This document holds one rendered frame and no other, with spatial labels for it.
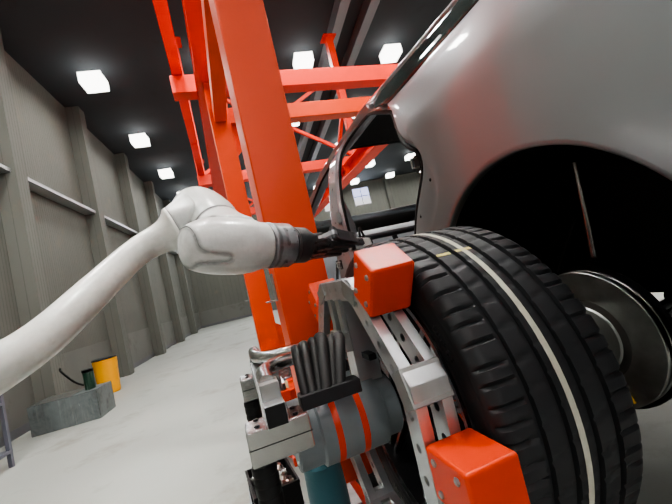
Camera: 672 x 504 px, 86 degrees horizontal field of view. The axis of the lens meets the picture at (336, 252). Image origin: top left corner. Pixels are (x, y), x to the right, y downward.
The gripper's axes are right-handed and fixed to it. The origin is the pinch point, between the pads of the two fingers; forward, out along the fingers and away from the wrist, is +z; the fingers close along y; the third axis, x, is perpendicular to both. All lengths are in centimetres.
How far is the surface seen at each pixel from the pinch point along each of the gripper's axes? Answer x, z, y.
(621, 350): -40, 35, 29
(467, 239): -11.2, 1.3, 24.9
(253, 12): 89, -3, -8
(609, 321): -34, 35, 30
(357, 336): -21.2, -11.0, 1.1
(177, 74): 286, 56, -206
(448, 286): -19.7, -12.2, 25.7
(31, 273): 249, -55, -608
